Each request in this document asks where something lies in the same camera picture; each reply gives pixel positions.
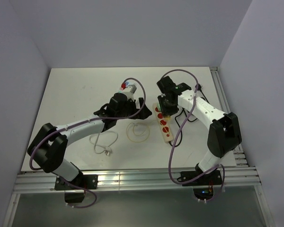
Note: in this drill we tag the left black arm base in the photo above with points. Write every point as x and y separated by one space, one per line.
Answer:
76 190

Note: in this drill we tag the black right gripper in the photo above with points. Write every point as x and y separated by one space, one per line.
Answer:
165 111

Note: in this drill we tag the aluminium front rail frame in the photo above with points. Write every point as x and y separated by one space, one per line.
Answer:
131 180

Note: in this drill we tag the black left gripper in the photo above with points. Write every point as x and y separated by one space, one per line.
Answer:
143 113

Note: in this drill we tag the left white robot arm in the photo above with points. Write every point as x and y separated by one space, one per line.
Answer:
49 145

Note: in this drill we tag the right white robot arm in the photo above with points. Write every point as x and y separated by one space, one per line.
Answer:
223 128

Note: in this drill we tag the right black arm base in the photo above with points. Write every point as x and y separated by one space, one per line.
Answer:
206 187

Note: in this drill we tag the beige red power strip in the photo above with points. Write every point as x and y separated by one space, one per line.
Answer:
163 125

